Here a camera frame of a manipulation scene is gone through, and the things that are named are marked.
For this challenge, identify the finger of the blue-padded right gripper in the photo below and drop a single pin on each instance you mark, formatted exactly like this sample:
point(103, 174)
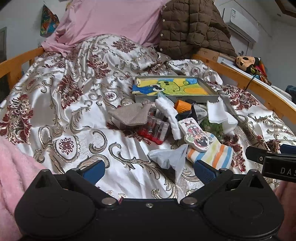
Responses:
point(288, 149)
point(261, 156)

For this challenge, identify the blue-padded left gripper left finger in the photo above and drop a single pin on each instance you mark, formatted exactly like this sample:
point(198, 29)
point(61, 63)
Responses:
point(87, 175)

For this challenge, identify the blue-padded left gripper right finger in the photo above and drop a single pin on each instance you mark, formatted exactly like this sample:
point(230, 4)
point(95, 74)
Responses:
point(208, 175)

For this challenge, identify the striped colourful towel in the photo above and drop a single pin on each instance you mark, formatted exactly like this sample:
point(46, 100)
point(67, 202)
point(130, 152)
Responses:
point(218, 155)

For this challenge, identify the grey blue cloth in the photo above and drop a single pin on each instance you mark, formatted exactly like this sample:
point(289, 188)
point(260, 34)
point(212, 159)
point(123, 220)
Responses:
point(167, 159)

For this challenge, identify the cartoon printed plush pad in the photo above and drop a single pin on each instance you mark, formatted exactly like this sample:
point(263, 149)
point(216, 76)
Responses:
point(194, 135)

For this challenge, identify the white cloth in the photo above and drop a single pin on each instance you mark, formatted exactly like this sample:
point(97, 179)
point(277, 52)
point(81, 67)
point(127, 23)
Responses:
point(218, 114)

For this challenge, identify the black fabric pouch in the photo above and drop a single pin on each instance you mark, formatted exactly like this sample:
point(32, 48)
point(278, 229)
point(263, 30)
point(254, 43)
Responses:
point(189, 114)

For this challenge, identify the grey linen drawstring pouch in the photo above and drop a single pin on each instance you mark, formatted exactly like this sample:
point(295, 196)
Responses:
point(129, 116)

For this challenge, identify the orange silicone cup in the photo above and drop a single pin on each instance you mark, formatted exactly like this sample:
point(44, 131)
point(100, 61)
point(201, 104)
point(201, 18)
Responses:
point(182, 106)

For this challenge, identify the white fluffy sock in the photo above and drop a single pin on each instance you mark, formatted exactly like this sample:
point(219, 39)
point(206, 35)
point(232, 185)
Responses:
point(168, 110)

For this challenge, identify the metal tray with frog picture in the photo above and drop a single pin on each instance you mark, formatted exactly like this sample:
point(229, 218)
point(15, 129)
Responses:
point(174, 88)

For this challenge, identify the person's right hand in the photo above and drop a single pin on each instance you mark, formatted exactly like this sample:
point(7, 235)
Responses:
point(286, 193)

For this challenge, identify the bag of green beads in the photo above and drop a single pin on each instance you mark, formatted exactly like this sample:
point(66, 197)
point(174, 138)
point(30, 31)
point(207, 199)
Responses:
point(215, 128)

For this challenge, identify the floral satin bedspread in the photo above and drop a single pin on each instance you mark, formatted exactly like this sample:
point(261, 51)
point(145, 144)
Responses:
point(58, 114)

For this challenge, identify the pink fluffy blanket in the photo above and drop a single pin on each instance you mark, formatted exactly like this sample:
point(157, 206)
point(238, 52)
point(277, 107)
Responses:
point(18, 170)

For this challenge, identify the red rack of vials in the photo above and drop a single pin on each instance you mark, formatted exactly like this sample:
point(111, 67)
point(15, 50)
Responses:
point(157, 128)

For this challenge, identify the plush doll head toy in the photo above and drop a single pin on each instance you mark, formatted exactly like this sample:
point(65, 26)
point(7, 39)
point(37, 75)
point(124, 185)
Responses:
point(253, 66)

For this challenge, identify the white air conditioner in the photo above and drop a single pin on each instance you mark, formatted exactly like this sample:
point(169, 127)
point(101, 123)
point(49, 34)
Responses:
point(240, 24)

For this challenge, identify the brown quilted jacket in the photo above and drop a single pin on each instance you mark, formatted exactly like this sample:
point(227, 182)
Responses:
point(188, 26)

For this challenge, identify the pink hanging sheet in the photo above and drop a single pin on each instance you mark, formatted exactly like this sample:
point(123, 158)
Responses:
point(139, 21)

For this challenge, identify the colourful kite poster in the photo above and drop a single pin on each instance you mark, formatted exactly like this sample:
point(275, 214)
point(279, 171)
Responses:
point(49, 22)

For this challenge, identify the wooden bed frame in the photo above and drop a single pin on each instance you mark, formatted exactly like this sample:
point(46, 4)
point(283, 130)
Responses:
point(272, 100)

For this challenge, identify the dark wall panel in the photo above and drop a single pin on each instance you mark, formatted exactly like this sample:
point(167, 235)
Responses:
point(3, 44)

